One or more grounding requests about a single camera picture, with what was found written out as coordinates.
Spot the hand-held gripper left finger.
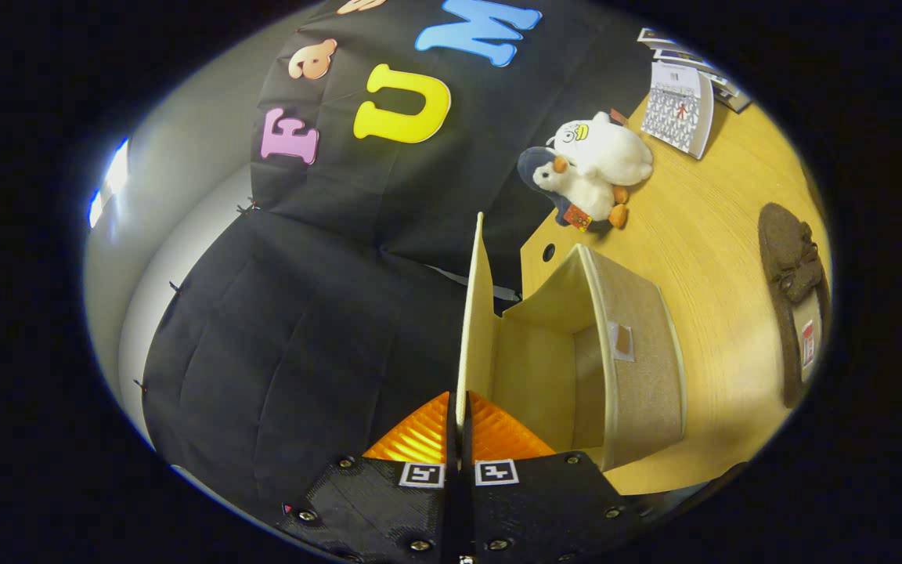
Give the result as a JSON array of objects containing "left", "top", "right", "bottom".
[{"left": 277, "top": 392, "right": 461, "bottom": 564}]

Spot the beige fabric storage box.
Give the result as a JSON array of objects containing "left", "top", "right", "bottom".
[{"left": 455, "top": 211, "right": 688, "bottom": 473}]

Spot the brown fuzzy shoe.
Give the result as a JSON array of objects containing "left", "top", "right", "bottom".
[{"left": 758, "top": 202, "right": 833, "bottom": 410}]

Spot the patterned cover book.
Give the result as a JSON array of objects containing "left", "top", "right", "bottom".
[{"left": 640, "top": 61, "right": 716, "bottom": 161}]

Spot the black backdrop cloth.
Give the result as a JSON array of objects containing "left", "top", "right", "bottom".
[{"left": 142, "top": 0, "right": 655, "bottom": 510}]

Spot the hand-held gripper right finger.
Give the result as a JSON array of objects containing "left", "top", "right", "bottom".
[{"left": 461, "top": 390, "right": 646, "bottom": 564}]

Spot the white duck plush toy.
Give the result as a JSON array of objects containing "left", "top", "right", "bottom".
[{"left": 547, "top": 110, "right": 654, "bottom": 187}]

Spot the penguin plush toy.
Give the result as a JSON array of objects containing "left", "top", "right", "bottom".
[{"left": 517, "top": 146, "right": 630, "bottom": 233}]

